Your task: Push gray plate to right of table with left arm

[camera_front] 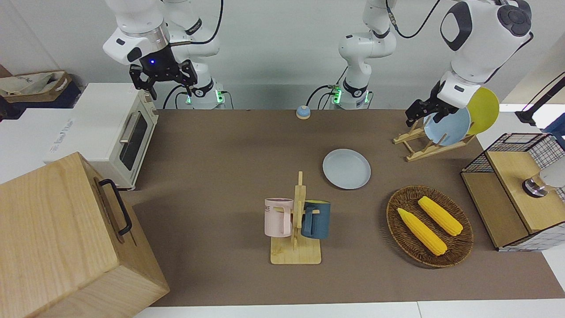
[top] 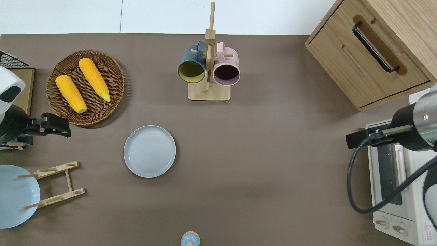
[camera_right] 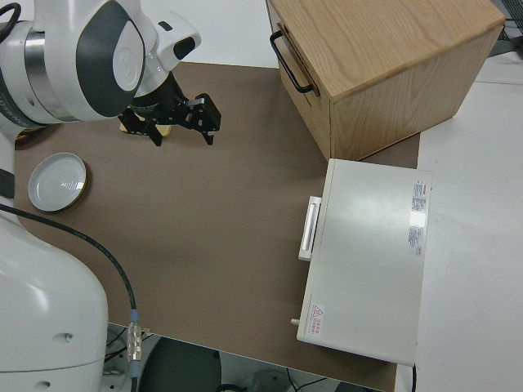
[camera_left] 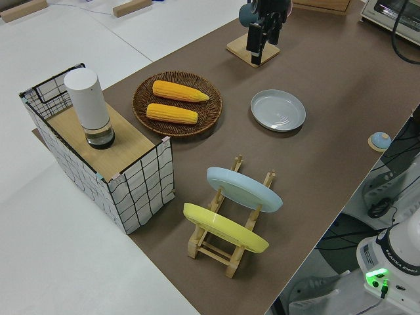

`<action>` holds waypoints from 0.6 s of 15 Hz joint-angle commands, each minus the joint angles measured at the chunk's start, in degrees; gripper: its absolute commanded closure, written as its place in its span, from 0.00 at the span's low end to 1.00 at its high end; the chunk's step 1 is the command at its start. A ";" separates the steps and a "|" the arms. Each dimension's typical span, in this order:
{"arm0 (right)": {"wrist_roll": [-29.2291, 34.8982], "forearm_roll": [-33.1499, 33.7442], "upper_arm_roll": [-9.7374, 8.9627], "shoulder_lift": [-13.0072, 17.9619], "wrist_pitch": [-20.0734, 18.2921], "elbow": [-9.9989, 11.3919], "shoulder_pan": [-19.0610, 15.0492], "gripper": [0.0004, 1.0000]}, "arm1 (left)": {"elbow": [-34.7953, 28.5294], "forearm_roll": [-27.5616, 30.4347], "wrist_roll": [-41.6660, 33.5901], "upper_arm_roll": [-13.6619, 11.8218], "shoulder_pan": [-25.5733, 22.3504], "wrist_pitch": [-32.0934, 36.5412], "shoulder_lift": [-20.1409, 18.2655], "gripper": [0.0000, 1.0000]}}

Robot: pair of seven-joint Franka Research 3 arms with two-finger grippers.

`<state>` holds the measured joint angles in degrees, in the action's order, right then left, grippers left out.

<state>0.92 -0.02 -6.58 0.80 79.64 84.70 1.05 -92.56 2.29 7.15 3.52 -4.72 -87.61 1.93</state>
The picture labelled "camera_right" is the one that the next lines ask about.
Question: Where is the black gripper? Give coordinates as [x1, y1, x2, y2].
[118, 75, 222, 148]

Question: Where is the gray plate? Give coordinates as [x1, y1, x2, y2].
[27, 152, 91, 213]

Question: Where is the wooden mug rack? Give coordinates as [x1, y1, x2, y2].
[119, 120, 173, 140]

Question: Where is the brown table mat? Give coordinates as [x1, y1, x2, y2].
[11, 61, 422, 392]

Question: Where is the brown wicker basket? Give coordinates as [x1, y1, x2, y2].
[15, 127, 47, 145]

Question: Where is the light wooden box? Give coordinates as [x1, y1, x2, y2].
[265, 0, 506, 162]

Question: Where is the white toaster oven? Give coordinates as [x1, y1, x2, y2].
[288, 158, 433, 367]

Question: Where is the black box handle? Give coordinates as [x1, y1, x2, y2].
[269, 31, 315, 94]

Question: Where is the toaster oven door handle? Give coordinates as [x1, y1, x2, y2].
[297, 196, 324, 262]

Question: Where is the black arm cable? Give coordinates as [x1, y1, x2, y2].
[0, 205, 144, 392]

